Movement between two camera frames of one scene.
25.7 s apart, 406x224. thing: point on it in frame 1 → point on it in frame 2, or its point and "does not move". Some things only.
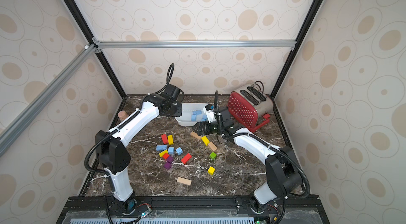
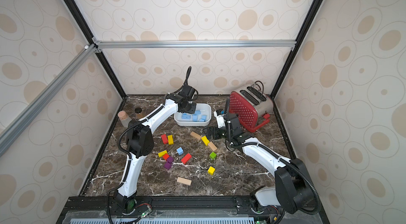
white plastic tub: x=191 y=113 does not move
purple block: x=167 y=164 does not move
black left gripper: x=179 y=112 → x=192 y=110
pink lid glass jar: x=122 y=115 does not move
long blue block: x=161 y=147 → x=185 y=116
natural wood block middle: x=212 y=146 does not move
